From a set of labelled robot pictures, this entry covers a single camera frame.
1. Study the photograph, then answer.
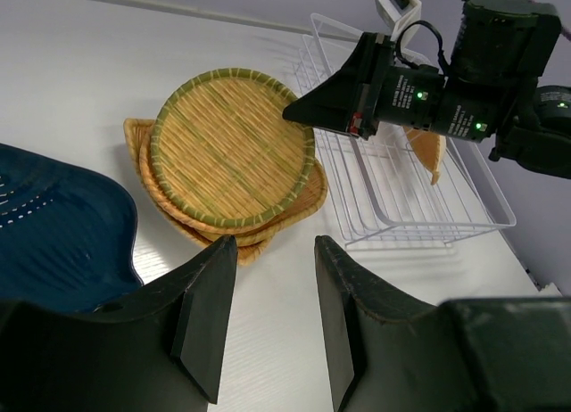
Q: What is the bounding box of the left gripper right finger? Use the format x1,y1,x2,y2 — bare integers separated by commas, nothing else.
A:
314,235,570,411

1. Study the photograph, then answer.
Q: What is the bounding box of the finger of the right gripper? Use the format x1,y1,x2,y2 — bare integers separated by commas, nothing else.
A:
282,61,356,134

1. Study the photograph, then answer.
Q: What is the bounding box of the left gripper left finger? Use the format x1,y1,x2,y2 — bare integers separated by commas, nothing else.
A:
1,236,237,411

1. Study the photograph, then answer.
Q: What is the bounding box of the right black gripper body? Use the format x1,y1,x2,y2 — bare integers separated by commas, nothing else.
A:
344,32,394,140

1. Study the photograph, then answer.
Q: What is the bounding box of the small round bamboo plate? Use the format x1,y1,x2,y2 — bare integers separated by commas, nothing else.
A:
403,127,446,185

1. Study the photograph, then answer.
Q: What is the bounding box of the round green-rimmed bamboo plate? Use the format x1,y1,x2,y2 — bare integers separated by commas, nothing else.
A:
152,68,315,218

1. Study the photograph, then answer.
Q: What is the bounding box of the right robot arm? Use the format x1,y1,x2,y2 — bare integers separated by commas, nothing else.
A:
283,0,570,178

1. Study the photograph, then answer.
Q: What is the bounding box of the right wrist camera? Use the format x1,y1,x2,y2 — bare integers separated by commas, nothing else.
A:
375,0,422,36

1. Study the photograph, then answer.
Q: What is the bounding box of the white wire dish rack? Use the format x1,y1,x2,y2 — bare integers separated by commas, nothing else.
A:
294,12,517,248

